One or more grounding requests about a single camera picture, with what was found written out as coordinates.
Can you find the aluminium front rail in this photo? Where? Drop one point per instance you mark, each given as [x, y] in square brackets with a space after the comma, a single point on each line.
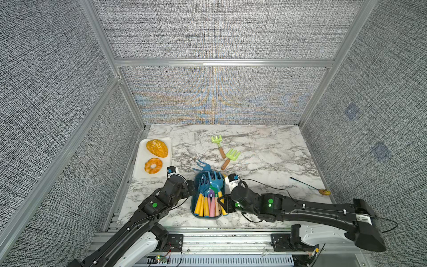
[245, 241]

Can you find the white rectangular tray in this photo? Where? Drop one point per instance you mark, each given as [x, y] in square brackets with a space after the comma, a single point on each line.
[143, 155]

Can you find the oval yellow bread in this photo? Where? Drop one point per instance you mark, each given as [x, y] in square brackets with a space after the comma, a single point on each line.
[157, 148]

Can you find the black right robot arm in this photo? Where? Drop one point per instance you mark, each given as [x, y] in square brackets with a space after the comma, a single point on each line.
[358, 220]

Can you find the glazed ring donut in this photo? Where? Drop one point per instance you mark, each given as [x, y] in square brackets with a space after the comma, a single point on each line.
[153, 166]

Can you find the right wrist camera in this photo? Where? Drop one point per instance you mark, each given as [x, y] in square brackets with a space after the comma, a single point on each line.
[231, 181]

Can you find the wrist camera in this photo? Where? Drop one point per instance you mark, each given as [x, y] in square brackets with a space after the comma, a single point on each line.
[171, 170]
[231, 181]

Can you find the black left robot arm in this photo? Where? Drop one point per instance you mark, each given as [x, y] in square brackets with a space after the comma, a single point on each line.
[142, 234]

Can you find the purple rake pink handle back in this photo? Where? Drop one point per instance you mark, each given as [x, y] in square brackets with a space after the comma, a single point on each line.
[211, 203]

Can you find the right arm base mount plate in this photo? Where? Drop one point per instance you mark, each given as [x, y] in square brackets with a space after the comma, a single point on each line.
[289, 242]

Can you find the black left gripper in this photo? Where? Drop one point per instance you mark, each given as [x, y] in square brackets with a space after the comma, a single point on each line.
[187, 193]

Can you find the lime trowel brown wood handle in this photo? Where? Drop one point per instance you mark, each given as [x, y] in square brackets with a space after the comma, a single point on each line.
[232, 155]

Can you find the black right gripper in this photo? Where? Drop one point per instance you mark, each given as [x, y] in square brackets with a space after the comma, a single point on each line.
[228, 202]

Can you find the teal plastic storage box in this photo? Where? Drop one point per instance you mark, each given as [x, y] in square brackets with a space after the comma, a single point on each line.
[194, 198]

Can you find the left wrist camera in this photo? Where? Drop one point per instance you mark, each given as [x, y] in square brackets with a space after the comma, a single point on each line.
[171, 170]

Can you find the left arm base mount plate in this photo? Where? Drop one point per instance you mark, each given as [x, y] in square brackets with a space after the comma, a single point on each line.
[173, 243]

